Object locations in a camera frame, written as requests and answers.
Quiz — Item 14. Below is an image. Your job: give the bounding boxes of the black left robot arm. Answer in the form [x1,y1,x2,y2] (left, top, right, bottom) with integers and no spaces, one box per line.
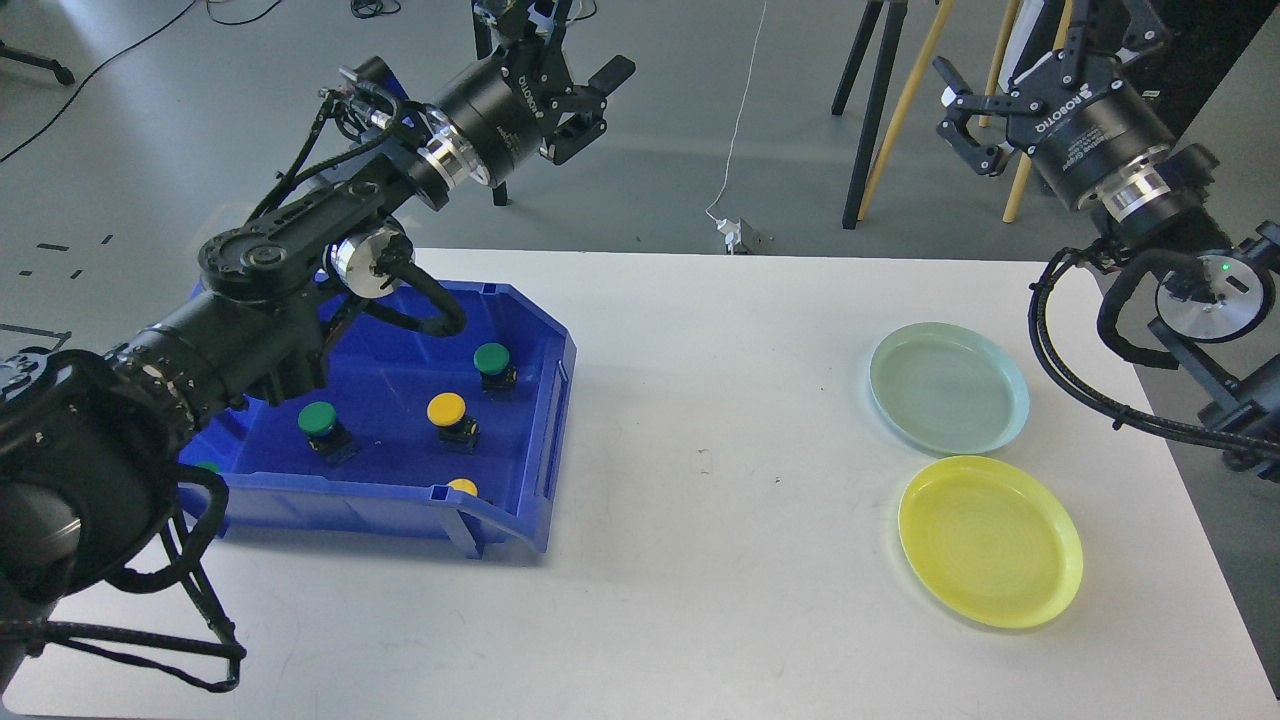
[1,35,636,693]

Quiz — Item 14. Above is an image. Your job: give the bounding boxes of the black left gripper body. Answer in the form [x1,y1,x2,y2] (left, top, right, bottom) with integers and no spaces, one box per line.
[431,37,576,190]

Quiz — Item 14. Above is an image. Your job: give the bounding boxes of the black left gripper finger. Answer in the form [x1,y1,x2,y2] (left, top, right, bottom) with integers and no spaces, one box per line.
[543,108,607,167]
[559,55,636,113]

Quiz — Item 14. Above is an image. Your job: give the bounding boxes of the black tripod legs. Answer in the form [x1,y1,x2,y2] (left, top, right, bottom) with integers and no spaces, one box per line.
[829,1,908,231]

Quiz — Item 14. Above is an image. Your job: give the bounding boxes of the black stand foot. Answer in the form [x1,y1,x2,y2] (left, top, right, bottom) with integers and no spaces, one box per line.
[1,41,76,87]

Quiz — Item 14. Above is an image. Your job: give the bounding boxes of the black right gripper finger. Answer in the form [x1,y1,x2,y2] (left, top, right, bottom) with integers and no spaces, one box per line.
[932,56,1012,117]
[936,115,1016,177]

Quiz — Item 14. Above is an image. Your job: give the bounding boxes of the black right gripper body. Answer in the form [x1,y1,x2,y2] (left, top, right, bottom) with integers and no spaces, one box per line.
[1006,53,1175,210]

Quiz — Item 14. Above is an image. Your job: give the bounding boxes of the green push button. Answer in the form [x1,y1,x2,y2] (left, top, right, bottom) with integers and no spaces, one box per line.
[472,342,518,396]
[296,401,358,465]

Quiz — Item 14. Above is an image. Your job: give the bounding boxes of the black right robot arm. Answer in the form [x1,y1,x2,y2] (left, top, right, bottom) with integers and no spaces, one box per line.
[933,50,1277,482]

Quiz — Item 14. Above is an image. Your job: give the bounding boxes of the yellow push button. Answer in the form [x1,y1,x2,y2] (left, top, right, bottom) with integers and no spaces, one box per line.
[445,478,479,497]
[425,392,479,454]

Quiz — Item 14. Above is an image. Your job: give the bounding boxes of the black cabinet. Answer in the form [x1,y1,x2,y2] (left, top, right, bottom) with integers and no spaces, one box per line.
[1147,1,1277,138]

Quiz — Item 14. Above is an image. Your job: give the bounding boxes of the yellow push button front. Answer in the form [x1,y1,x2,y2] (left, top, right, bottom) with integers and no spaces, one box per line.
[445,478,479,497]

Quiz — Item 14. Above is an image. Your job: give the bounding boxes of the green push button back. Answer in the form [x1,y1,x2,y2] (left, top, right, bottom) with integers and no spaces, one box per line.
[472,342,518,396]

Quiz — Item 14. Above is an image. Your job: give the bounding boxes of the light green plate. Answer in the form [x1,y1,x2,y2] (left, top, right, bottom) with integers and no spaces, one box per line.
[868,322,1030,456]

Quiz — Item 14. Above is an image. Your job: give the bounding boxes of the wooden easel legs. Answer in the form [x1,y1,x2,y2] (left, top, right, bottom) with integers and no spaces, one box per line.
[858,0,1076,225]

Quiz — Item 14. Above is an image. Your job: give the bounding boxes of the white power adapter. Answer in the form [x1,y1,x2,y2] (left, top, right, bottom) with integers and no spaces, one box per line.
[716,218,762,255]

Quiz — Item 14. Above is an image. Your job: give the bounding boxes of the yellow plate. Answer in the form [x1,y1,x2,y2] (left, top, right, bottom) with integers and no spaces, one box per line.
[897,455,1085,630]

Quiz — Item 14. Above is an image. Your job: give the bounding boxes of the white cable on floor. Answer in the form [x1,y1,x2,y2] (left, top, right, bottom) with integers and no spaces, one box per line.
[705,0,769,225]

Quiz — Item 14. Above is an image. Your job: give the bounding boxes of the blue plastic bin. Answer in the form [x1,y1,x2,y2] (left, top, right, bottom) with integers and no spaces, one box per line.
[180,281,576,559]

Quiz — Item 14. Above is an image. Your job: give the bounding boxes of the black floor cable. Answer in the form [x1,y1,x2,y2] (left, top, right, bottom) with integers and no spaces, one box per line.
[0,0,285,167]

